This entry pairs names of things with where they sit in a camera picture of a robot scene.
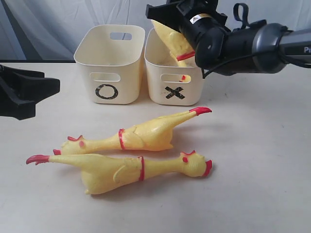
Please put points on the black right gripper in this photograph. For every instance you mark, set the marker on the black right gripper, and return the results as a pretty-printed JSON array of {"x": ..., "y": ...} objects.
[{"x": 199, "y": 22}]

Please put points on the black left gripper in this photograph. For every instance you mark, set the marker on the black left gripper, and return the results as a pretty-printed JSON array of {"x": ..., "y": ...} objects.
[{"x": 27, "y": 84}]

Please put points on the yellow chicken body headless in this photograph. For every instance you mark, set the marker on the yellow chicken body headless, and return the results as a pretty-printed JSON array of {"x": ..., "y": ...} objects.
[{"x": 179, "y": 48}]

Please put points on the yellow rubber chicken front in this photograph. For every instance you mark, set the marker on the yellow rubber chicken front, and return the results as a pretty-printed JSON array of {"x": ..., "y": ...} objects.
[{"x": 101, "y": 174}]

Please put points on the yellow rubber chicken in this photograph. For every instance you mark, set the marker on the yellow rubber chicken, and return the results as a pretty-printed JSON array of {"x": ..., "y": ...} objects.
[
  {"x": 101, "y": 174},
  {"x": 153, "y": 135}
]

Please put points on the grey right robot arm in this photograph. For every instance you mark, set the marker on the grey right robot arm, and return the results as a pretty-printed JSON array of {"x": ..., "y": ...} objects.
[{"x": 257, "y": 47}]

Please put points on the white backdrop curtain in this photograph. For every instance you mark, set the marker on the white backdrop curtain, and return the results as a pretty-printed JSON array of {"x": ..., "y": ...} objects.
[{"x": 51, "y": 30}]

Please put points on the cream bin marked X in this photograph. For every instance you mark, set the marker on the cream bin marked X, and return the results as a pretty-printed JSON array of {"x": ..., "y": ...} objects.
[{"x": 163, "y": 75}]

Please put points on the cream bin marked O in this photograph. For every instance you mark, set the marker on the cream bin marked O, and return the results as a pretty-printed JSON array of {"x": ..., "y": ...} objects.
[{"x": 110, "y": 61}]

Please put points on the yellow rubber chicken middle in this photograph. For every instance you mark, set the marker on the yellow rubber chicken middle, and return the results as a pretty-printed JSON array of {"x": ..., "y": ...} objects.
[{"x": 153, "y": 135}]

